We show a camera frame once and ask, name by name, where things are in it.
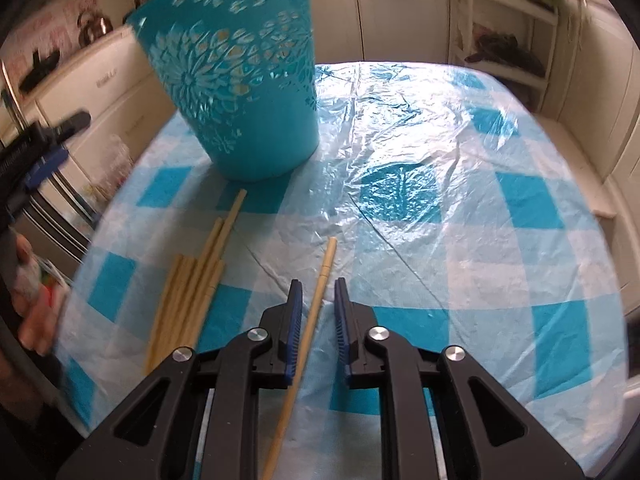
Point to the beige bamboo chopstick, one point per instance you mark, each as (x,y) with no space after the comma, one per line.
(320,285)

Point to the white base cabinets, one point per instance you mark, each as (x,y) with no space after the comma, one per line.
(390,10)

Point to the beige wooden stool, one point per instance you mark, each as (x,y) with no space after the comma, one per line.
(606,211)

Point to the teal perforated plastic basket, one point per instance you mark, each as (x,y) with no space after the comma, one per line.
(260,125)

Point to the pink wall poster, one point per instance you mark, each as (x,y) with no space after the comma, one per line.
(50,30)

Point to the blue white checkered tablecloth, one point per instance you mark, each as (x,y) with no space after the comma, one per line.
(450,210)

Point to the white shelf rack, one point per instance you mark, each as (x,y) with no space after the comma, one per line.
(542,15)

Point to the white tall side cabinet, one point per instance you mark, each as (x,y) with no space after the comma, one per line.
(600,85)

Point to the black countertop appliance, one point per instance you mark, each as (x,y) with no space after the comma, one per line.
(42,67)

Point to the pile of wooden chopsticks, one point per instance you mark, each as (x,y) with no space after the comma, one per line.
(200,290)

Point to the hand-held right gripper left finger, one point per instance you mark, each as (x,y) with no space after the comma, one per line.
(295,322)

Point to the metal kettle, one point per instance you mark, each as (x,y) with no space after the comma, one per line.
(94,26)

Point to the dark items on shelf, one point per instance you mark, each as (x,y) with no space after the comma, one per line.
(505,52)

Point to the silver refrigerator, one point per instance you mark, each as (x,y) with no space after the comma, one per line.
(55,215)

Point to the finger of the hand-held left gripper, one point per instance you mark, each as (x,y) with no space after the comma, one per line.
(47,166)
(72,122)

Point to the person's left hand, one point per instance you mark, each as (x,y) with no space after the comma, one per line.
(35,320)

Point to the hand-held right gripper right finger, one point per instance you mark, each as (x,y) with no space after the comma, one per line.
(342,327)

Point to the white counter drawer cabinet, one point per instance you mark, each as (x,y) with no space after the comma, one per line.
(100,90)

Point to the cluster of clear jars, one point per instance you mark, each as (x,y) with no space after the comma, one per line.
(117,160)

